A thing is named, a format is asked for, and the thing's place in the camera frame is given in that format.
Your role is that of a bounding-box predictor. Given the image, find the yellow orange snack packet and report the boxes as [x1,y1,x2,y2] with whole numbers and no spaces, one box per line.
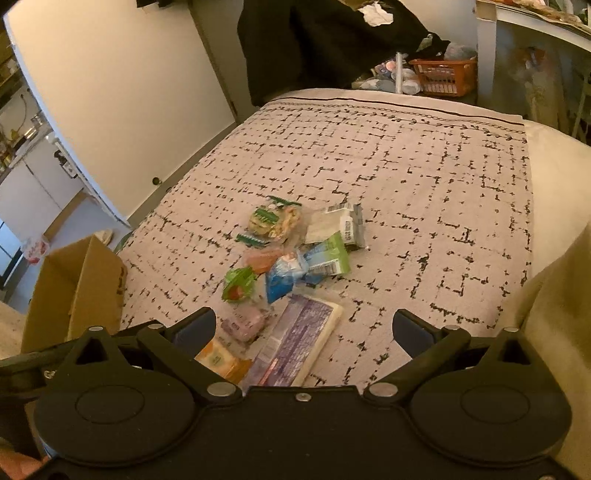
[194,337,253,385]

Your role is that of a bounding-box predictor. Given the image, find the white grey snack packet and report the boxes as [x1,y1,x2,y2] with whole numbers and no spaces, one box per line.
[304,202,366,253]

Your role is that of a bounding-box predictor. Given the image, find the white crumpled cloth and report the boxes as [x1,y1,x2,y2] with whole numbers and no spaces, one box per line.
[361,1,394,27]

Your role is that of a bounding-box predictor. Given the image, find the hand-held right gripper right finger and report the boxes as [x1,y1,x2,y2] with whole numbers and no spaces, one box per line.
[365,308,536,408]

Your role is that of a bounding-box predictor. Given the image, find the brown cardboard box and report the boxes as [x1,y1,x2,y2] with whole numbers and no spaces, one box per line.
[21,234,129,356]

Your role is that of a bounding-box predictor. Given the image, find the clear plastic bag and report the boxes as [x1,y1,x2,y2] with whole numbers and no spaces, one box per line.
[352,52,422,96]

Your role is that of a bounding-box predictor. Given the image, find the white cabinet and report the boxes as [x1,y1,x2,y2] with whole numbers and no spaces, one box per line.
[0,131,90,252]

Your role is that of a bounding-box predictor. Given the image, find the orange plastic basket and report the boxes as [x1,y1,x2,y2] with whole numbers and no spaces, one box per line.
[408,57,479,97]

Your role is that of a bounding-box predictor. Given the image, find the printed bed blanket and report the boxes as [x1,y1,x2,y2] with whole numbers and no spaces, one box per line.
[115,88,536,389]

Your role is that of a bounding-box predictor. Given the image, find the green blue snack packet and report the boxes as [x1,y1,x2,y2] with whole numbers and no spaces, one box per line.
[299,231,350,278]

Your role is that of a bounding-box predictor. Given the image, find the blue white snack packet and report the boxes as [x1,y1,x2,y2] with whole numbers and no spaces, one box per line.
[264,251,320,305]

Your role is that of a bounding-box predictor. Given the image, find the small green snack packet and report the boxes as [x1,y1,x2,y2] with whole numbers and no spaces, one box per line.
[223,266,259,304]

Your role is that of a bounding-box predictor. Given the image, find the red white plastic bag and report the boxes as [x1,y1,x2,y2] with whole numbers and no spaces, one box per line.
[24,234,52,265]

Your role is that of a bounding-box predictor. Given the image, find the dark coat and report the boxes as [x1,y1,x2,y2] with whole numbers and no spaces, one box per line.
[237,0,452,108]

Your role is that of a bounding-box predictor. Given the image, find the large purple snack packet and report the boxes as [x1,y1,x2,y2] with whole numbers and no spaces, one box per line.
[239,294,345,389]

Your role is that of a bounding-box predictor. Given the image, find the orange pink snack packet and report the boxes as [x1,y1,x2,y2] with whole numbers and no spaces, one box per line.
[244,246,286,274]

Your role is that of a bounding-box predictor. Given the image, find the beige cloth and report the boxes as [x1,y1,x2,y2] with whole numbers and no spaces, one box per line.
[505,247,591,480]

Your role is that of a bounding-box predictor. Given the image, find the green yellow noodle snack packet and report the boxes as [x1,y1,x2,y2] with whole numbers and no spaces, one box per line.
[236,195,308,246]

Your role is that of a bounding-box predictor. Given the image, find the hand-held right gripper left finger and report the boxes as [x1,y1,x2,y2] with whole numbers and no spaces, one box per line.
[65,307,243,409]

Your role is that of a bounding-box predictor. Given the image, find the cream bed sheet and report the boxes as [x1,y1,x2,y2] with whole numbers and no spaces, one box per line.
[522,119,591,287]

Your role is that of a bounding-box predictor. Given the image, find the white table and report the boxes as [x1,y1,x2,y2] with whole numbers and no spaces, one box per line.
[475,0,591,144]

